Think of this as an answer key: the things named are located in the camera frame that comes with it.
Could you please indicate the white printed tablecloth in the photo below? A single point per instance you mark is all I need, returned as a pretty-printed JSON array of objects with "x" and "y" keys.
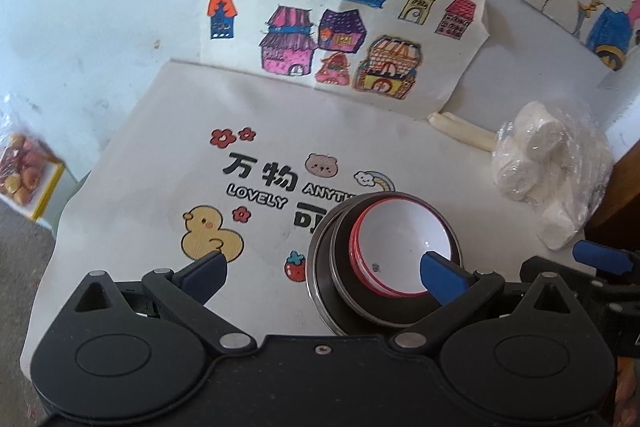
[{"x": 150, "y": 147}]

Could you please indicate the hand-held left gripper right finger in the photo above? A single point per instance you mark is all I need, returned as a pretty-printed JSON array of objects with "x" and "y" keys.
[{"x": 440, "y": 279}]

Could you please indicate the brown wooden frame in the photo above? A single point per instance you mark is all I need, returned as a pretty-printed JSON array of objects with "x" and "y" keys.
[{"x": 625, "y": 187}]

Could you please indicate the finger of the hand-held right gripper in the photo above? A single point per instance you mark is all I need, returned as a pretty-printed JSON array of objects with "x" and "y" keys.
[
  {"x": 600, "y": 254},
  {"x": 575, "y": 279}
]

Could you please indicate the white bowl with red rim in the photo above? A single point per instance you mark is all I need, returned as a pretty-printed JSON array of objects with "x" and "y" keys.
[
  {"x": 400, "y": 237},
  {"x": 356, "y": 268}
]

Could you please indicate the large steel plate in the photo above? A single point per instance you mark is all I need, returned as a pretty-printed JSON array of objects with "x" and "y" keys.
[{"x": 320, "y": 277}]

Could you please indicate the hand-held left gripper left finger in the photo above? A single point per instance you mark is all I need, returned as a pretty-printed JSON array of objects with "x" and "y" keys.
[{"x": 205, "y": 274}]

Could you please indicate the pack of snacks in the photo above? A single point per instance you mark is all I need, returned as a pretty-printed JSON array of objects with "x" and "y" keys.
[{"x": 20, "y": 167}]

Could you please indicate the clear bag of white buns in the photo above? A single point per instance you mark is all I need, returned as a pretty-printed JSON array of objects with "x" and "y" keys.
[{"x": 545, "y": 167}]

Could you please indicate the white rolled stick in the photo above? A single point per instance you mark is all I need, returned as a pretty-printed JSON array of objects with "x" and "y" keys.
[{"x": 460, "y": 129}]

